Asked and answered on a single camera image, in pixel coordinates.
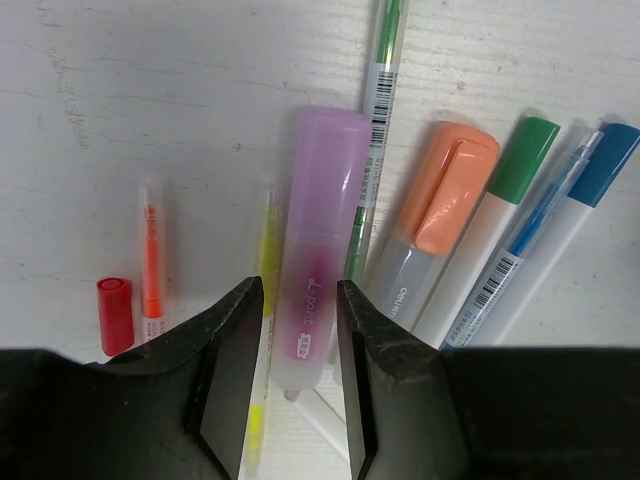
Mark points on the orange cap highlighter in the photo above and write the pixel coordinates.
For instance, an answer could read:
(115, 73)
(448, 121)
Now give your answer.
(447, 186)

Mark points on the thin green pen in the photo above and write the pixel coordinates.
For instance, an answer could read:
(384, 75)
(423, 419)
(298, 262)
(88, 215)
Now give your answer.
(378, 101)

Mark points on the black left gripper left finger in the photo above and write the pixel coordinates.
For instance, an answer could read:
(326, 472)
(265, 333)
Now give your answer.
(175, 407)

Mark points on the blue cap white marker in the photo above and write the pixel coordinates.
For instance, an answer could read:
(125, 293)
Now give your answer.
(617, 145)

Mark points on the red cap marker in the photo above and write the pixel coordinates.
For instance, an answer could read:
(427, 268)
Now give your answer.
(115, 313)

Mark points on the purple cap highlighter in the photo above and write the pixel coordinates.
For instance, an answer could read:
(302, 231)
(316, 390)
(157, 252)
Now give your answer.
(330, 156)

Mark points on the green cap white marker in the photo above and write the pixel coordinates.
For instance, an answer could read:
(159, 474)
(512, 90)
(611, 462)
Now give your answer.
(520, 161)

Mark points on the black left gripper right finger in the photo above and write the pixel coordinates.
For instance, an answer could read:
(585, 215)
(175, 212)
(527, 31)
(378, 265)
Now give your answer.
(415, 412)

